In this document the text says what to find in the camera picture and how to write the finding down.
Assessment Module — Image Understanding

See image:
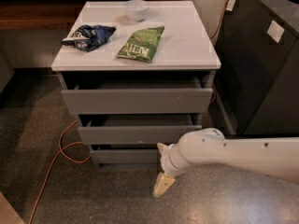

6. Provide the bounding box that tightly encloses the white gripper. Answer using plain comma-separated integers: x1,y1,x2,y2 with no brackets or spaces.
153,143,187,197

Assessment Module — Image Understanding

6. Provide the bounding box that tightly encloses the grey bottom drawer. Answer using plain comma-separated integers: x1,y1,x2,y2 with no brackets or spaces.
90,146,161,164

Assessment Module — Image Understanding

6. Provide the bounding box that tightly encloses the grey drawer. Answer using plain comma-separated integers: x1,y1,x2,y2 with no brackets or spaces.
62,77,213,114
78,114,202,145
90,146,161,164

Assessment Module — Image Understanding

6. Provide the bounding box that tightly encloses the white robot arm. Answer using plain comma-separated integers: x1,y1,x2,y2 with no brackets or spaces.
153,128,299,197

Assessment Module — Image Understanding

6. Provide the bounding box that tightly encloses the grey middle drawer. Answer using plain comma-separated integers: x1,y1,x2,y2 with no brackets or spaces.
78,114,202,145

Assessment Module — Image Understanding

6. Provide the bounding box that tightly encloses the grey top drawer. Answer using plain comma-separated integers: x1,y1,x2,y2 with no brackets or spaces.
62,77,213,114

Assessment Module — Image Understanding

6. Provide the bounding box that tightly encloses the grey drawer cabinet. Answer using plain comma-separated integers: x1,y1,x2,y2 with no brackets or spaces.
50,0,222,169

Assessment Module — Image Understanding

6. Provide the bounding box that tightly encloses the green chip bag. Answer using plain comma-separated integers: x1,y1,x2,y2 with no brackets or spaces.
117,26,164,63

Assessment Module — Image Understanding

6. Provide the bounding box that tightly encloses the dark grey bin cabinet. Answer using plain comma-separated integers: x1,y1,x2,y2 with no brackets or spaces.
216,0,299,135

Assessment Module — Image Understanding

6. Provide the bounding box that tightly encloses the blue chip bag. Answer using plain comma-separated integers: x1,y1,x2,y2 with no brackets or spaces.
62,24,116,52

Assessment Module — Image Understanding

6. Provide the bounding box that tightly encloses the white bowl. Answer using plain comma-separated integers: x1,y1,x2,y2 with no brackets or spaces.
124,0,149,21

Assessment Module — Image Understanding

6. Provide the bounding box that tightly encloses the white label sticker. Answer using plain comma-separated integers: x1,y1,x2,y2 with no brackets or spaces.
267,21,285,43

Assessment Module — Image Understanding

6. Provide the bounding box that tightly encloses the wooden bench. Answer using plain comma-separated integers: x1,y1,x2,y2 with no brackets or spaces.
0,0,181,30

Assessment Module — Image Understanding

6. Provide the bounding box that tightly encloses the orange cable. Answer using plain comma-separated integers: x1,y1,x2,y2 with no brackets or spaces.
27,119,92,224

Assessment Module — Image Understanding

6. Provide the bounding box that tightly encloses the white cable tag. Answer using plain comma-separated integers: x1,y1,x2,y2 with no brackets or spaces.
226,0,236,11

